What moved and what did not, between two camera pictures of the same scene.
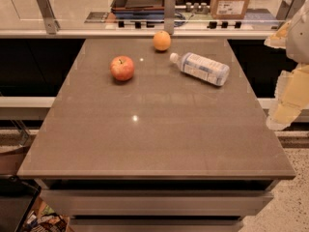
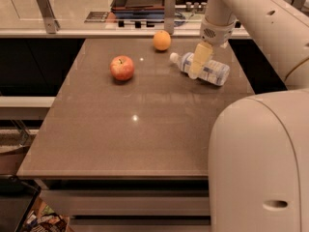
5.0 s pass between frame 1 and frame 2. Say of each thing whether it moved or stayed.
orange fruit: stayed
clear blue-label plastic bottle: stayed
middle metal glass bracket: stayed
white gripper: moved
